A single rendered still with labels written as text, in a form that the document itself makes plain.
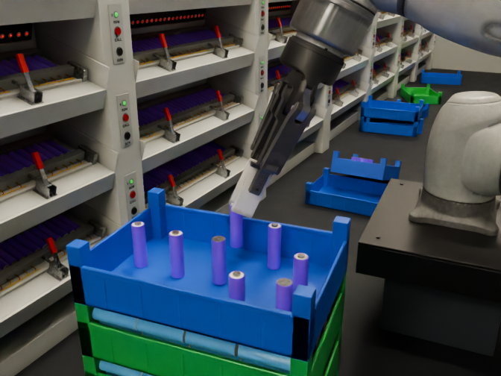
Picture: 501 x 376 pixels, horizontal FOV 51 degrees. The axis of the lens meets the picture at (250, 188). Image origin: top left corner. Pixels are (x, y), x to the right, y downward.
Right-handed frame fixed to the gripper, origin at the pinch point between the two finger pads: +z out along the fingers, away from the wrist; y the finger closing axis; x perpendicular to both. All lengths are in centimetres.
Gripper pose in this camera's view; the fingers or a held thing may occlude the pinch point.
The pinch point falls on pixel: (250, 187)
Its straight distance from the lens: 69.8
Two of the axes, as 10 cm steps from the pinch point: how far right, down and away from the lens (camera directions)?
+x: -9.0, -3.4, -2.9
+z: -4.2, 8.7, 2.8
